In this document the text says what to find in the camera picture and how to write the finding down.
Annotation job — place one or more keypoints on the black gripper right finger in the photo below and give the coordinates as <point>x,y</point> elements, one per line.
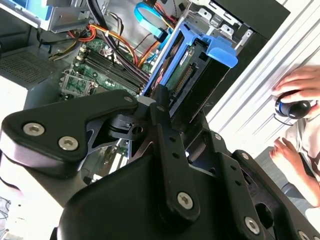
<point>230,176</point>

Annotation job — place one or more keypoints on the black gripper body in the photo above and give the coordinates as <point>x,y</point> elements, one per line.
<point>120,202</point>

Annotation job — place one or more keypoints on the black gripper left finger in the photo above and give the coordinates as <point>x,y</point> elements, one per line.
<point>50,121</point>

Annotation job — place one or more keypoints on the hard disk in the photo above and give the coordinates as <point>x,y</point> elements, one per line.
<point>221,50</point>

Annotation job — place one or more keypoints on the person's left hand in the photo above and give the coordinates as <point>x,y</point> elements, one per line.
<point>287,157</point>

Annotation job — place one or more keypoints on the person's right hand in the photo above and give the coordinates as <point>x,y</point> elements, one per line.
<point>305,80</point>

